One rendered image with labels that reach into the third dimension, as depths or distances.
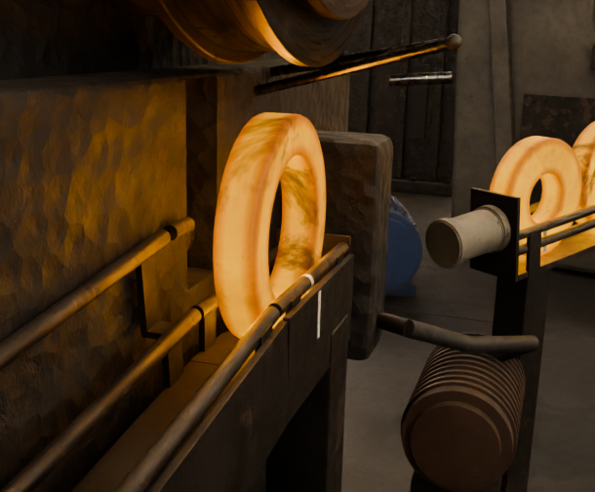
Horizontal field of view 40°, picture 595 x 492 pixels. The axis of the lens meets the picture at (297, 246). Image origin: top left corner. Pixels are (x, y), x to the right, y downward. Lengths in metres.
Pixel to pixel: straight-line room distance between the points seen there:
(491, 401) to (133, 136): 0.53
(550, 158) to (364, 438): 1.03
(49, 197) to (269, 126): 0.19
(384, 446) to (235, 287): 1.36
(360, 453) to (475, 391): 0.97
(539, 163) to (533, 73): 2.26
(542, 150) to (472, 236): 0.16
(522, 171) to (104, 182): 0.63
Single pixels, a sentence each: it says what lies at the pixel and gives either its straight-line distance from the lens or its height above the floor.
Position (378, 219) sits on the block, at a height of 0.72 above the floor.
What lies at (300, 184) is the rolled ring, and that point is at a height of 0.78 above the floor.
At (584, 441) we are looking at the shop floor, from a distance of 2.07.
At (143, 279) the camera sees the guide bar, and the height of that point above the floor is 0.74.
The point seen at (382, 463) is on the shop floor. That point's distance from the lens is 1.85.
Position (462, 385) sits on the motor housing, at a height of 0.53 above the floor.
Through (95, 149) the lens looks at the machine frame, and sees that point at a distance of 0.53.
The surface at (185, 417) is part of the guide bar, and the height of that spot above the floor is 0.70.
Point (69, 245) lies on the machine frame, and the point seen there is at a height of 0.78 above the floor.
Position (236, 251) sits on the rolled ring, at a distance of 0.58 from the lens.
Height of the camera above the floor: 0.91
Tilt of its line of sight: 15 degrees down
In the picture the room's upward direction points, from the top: 2 degrees clockwise
